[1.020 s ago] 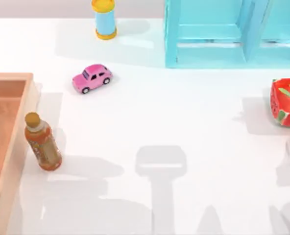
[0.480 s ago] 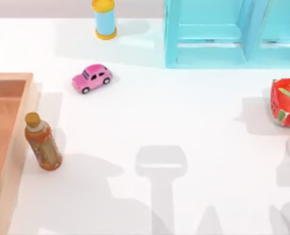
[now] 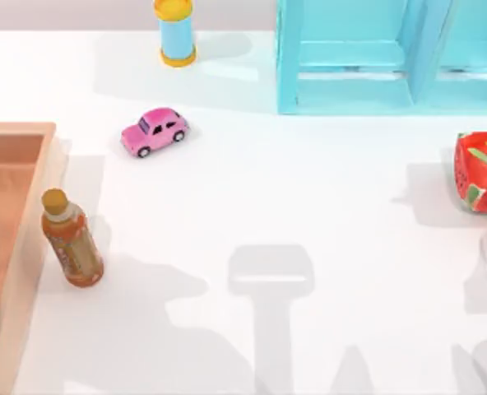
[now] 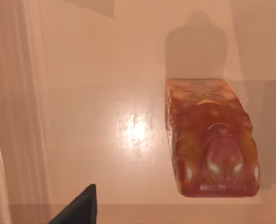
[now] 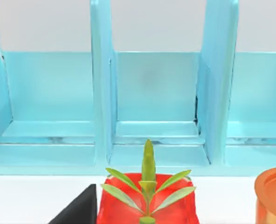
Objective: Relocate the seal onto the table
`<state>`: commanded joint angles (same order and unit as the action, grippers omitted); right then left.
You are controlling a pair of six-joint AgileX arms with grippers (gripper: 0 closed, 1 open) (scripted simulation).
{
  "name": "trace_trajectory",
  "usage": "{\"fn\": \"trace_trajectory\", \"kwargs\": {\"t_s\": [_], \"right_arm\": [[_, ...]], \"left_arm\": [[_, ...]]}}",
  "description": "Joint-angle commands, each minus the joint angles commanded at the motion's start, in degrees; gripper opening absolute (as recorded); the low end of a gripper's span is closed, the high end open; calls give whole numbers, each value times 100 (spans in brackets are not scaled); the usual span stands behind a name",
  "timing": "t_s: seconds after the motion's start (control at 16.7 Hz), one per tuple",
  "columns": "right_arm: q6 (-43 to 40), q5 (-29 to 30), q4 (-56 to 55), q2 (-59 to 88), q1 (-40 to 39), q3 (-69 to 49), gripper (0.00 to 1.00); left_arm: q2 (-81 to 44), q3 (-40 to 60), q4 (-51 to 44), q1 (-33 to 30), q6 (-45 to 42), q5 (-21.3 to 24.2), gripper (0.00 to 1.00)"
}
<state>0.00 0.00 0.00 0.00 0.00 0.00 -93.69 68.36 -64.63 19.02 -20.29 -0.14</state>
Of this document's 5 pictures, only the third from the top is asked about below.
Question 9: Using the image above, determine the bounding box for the pink toy car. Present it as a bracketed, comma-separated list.
[120, 106, 190, 159]

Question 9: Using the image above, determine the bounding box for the light blue rack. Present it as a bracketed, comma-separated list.
[275, 0, 487, 116]

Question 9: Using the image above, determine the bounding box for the blue and yellow cylinder can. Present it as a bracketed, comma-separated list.
[152, 0, 198, 68]

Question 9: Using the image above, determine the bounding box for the orange drink bottle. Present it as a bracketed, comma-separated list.
[40, 188, 105, 289]

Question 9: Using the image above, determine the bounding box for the red watermelon-print plant pot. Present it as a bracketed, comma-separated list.
[452, 126, 487, 215]

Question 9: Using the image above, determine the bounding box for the salmon-coloured shallow box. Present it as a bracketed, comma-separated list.
[0, 122, 58, 392]

